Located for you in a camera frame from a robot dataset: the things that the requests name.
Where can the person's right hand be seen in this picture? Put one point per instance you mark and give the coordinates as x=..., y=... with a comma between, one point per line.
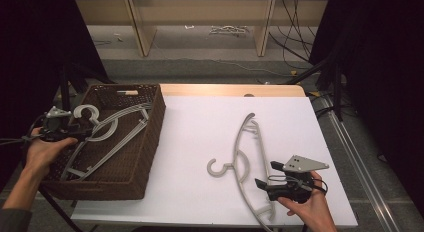
x=315, y=208

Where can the person's left hand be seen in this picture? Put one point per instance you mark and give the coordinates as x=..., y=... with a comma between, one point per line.
x=41, y=155

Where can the white tangled floor item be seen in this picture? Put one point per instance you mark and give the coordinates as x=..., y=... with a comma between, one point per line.
x=228, y=29

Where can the white table sheet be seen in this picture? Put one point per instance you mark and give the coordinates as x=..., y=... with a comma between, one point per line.
x=200, y=125

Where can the black curtain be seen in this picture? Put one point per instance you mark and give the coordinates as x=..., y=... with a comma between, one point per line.
x=383, y=75
x=33, y=58

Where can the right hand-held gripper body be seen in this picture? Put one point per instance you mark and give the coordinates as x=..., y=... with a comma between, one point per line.
x=300, y=185

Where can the brown wicker basket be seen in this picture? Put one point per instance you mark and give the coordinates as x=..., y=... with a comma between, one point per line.
x=133, y=165

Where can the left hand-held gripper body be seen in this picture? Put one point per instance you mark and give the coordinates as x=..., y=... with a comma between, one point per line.
x=56, y=130

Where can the grey plastic clothes hanger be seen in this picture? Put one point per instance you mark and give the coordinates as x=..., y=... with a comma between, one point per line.
x=217, y=174
x=86, y=107

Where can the light wooden shelf unit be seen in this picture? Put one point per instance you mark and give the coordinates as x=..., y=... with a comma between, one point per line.
x=140, y=32

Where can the metal floor rail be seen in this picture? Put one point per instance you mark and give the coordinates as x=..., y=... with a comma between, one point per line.
x=360, y=165

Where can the small white floor scrap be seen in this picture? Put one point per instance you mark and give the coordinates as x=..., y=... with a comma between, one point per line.
x=189, y=26

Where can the black metal stand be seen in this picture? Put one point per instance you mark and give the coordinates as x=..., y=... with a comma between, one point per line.
x=337, y=92
x=64, y=92

